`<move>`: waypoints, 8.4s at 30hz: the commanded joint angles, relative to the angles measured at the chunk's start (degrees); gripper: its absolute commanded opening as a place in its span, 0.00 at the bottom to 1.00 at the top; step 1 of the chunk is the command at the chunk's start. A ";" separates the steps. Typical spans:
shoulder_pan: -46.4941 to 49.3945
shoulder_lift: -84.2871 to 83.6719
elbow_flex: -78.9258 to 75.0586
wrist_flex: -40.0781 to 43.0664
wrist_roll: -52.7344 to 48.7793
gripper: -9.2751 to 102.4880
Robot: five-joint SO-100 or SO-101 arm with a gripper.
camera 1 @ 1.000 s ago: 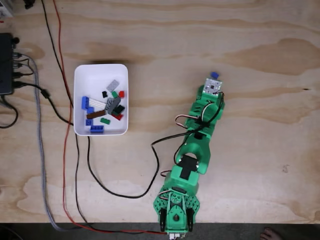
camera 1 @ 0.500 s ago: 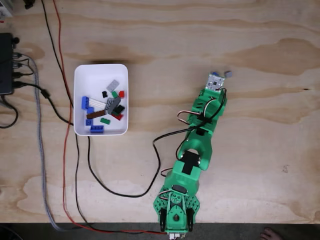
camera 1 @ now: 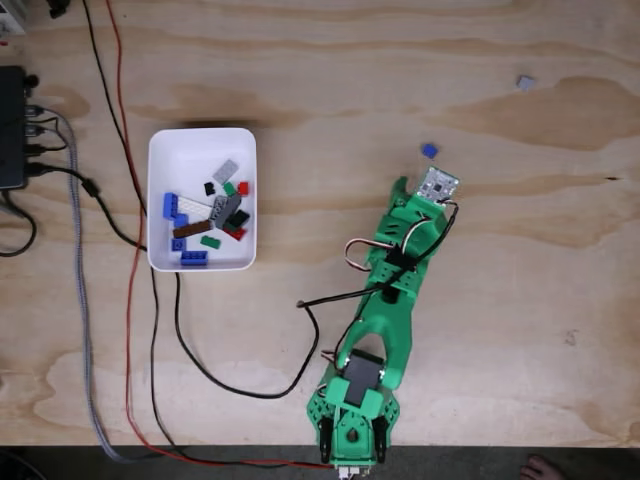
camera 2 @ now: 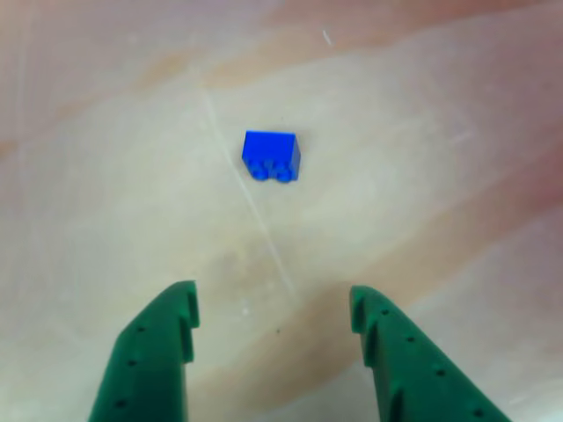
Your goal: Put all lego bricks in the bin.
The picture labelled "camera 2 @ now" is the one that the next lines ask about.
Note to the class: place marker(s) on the small blue lego brick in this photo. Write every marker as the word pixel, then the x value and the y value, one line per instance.
pixel 270 149

